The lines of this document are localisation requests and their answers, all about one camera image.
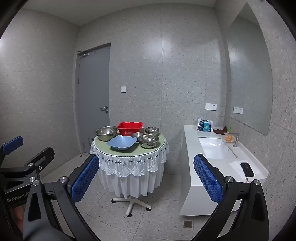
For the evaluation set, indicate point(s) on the wall mirror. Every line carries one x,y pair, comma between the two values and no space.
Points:
249,69

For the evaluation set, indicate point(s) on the brown cloth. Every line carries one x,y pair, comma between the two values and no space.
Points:
219,131

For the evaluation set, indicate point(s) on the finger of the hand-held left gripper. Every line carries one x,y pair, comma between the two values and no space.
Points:
41,158
12,144

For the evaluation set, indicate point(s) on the metal door closer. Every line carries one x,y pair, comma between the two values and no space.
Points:
83,53

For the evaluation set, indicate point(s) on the orange soap bottle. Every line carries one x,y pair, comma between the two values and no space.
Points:
228,137

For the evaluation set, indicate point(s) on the white sink basin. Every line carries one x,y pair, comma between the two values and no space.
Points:
216,148

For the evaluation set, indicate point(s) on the ribbed steel bowl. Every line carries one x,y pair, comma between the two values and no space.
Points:
148,141

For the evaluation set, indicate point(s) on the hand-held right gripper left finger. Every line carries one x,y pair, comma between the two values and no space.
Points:
85,179

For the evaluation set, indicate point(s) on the white paper sheet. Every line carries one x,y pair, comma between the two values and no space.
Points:
235,168

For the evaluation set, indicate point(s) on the grey door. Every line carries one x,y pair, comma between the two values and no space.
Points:
92,92

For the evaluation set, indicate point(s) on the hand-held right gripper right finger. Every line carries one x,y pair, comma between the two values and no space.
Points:
208,179

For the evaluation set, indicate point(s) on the medium steel bowl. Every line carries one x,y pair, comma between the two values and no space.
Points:
152,130

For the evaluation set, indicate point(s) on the metal faucet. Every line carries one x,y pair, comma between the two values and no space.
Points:
235,139

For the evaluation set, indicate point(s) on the red plastic basin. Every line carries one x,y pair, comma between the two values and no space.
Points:
129,128

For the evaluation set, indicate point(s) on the large steel bowl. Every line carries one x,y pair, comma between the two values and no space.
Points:
106,132

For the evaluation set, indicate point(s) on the floor drain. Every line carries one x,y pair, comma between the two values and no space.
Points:
187,223

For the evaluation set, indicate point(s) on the white vanity counter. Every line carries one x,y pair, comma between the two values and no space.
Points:
192,157

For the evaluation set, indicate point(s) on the white swivel table base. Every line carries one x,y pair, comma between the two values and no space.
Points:
131,204

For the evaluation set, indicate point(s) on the white wall outlet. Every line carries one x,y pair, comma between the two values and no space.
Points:
208,106
214,106

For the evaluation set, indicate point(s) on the blue square plate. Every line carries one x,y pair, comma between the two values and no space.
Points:
121,143

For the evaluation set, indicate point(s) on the black phone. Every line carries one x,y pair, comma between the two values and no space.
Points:
247,169

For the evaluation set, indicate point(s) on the person's left hand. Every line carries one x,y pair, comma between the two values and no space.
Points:
18,214

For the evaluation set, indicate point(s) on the white light switch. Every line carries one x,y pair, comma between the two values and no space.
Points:
123,89

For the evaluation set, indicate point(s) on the blue tissue packet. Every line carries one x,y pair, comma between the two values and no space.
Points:
204,126

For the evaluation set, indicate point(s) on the small steel bowl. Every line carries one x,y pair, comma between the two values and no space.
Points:
137,134

